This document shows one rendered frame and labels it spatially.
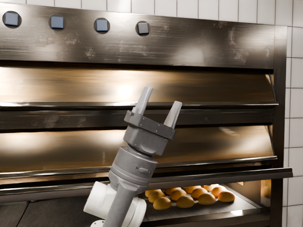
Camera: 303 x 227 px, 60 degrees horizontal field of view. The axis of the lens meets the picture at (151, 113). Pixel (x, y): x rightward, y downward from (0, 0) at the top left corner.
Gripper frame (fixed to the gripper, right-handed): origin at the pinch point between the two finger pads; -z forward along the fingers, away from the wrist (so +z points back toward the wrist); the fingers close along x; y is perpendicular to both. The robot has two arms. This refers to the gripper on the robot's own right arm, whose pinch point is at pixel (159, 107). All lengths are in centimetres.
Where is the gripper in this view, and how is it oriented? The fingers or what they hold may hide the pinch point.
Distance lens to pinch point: 56.8
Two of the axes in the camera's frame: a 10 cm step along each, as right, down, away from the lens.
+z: -3.9, 9.2, -0.3
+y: -4.6, -1.7, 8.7
